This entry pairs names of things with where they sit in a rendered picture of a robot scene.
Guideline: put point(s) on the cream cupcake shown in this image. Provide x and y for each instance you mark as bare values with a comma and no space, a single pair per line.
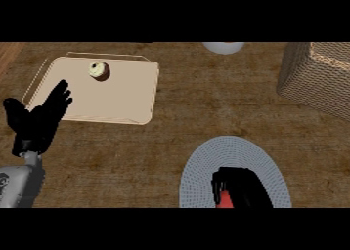
98,70

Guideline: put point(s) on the beige tray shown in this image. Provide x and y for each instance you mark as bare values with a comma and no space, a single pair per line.
110,94

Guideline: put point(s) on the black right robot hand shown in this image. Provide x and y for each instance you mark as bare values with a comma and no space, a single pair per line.
245,188

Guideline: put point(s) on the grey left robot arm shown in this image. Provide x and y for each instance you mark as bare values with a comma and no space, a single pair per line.
14,187

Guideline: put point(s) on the grey round placemat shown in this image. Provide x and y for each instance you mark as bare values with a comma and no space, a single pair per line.
236,153

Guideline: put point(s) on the white round object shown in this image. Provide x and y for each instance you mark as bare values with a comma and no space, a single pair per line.
223,47

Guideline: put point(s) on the red bell pepper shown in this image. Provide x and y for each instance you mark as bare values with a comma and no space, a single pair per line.
224,200

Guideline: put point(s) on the wicker basket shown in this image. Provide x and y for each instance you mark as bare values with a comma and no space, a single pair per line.
322,78

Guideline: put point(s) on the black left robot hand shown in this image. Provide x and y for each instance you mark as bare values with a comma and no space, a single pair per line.
36,122

